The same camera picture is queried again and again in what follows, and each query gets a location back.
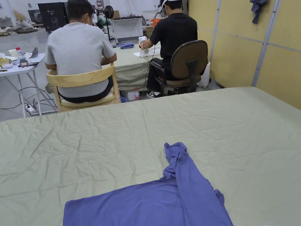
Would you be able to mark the plastic water bottle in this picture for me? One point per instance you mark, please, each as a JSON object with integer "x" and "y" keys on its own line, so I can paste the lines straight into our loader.
{"x": 136, "y": 94}

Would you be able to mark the bed with pale green sheet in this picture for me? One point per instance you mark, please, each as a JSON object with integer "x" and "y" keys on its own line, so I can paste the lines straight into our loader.
{"x": 98, "y": 141}

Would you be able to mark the blue long-sleeved shirt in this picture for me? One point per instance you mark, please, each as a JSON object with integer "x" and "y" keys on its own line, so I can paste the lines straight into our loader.
{"x": 164, "y": 202}

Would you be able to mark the black standing fan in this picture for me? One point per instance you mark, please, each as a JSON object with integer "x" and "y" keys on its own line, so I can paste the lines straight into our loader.
{"x": 108, "y": 14}

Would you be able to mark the white power strip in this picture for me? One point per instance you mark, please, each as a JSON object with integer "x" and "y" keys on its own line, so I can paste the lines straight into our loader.
{"x": 30, "y": 109}

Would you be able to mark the black display board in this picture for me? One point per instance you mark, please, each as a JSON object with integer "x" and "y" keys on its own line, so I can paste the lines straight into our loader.
{"x": 53, "y": 14}

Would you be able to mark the blue garment on wall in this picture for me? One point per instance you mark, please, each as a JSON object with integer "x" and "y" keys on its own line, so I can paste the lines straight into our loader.
{"x": 258, "y": 9}

